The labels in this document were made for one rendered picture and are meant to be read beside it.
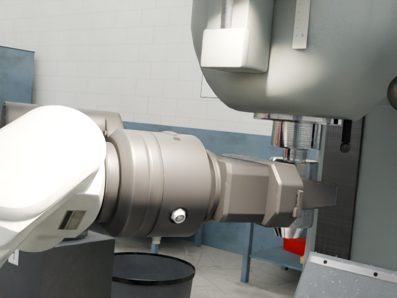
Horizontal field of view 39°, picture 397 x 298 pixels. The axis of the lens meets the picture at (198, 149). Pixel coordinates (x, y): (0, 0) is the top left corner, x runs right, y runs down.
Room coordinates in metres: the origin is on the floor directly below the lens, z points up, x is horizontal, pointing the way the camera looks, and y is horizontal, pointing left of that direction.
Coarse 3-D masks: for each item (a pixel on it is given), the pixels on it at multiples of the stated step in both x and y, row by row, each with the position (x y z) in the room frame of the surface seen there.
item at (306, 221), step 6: (300, 174) 0.52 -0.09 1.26; (306, 174) 0.52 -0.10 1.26; (312, 174) 0.52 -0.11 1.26; (306, 210) 0.52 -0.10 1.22; (312, 210) 0.53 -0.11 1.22; (306, 216) 0.52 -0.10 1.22; (312, 216) 0.53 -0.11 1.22; (294, 222) 0.52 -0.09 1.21; (300, 222) 0.52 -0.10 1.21; (306, 222) 0.52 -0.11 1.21; (312, 222) 0.53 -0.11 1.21
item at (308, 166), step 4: (272, 160) 0.53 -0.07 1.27; (276, 160) 0.53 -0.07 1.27; (280, 160) 0.52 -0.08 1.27; (284, 160) 0.52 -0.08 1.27; (288, 160) 0.52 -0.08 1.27; (292, 160) 0.52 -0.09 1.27; (296, 160) 0.52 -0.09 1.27; (300, 160) 0.53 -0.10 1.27; (308, 160) 0.54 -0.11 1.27; (312, 160) 0.55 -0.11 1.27; (296, 164) 0.52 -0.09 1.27; (300, 164) 0.52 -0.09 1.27; (304, 164) 0.52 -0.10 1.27; (308, 164) 0.52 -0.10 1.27; (312, 164) 0.52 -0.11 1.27; (316, 164) 0.53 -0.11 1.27; (300, 168) 0.52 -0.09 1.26; (304, 168) 0.52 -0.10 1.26; (308, 168) 0.52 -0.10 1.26; (312, 168) 0.52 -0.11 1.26; (316, 168) 0.53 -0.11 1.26; (304, 172) 0.52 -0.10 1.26; (308, 172) 0.52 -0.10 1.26; (312, 172) 0.52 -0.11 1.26; (316, 172) 0.53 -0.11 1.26
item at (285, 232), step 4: (276, 228) 0.53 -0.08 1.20; (280, 228) 0.53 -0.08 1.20; (284, 228) 0.53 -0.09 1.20; (288, 228) 0.52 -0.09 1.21; (292, 228) 0.52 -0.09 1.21; (296, 228) 0.52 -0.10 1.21; (300, 228) 0.53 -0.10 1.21; (276, 232) 0.53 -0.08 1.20; (280, 232) 0.53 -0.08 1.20; (284, 232) 0.53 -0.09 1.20; (288, 232) 0.53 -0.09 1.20; (292, 232) 0.53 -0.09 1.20; (296, 232) 0.53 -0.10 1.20; (300, 232) 0.53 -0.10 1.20; (280, 236) 0.53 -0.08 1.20; (284, 236) 0.53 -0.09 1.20; (288, 236) 0.53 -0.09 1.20; (292, 236) 0.53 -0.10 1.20; (296, 236) 0.53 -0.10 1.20
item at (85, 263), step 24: (72, 240) 0.74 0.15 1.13; (96, 240) 0.75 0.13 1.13; (24, 264) 0.71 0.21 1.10; (48, 264) 0.69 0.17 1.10; (72, 264) 0.72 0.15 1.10; (96, 264) 0.75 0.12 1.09; (0, 288) 0.74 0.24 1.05; (24, 288) 0.70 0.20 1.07; (48, 288) 0.69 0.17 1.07; (72, 288) 0.72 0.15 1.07; (96, 288) 0.75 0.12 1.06
